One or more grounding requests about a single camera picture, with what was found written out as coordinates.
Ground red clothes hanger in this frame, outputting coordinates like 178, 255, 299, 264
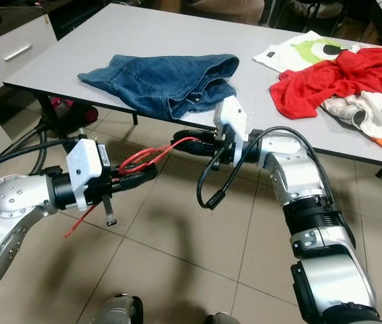
64, 136, 200, 238

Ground blue denim jeans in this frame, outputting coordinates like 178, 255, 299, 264
78, 54, 240, 121

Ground pink vacuum cleaner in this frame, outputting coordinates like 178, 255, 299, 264
46, 97, 77, 119

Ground grey table with black legs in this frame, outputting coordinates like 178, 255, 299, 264
5, 3, 382, 178

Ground plain red shirt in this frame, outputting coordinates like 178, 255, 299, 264
269, 47, 382, 121

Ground robot left leg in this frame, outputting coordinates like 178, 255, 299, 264
93, 292, 144, 324

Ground robot leg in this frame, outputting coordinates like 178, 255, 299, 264
203, 313, 242, 324
93, 292, 144, 324

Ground brown upholstered seat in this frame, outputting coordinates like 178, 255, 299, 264
181, 0, 266, 26

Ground white t-shirt with green print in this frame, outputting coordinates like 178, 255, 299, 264
252, 30, 364, 74

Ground robot right leg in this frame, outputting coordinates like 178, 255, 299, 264
203, 313, 242, 324

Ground white drawer unit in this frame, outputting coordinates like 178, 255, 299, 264
0, 13, 60, 99

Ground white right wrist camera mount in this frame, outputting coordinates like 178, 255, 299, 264
215, 96, 249, 169

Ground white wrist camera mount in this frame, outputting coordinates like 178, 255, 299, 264
66, 138, 117, 227
215, 96, 249, 169

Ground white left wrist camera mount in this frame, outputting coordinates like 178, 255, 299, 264
66, 138, 117, 227

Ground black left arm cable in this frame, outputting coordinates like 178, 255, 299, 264
0, 128, 84, 166

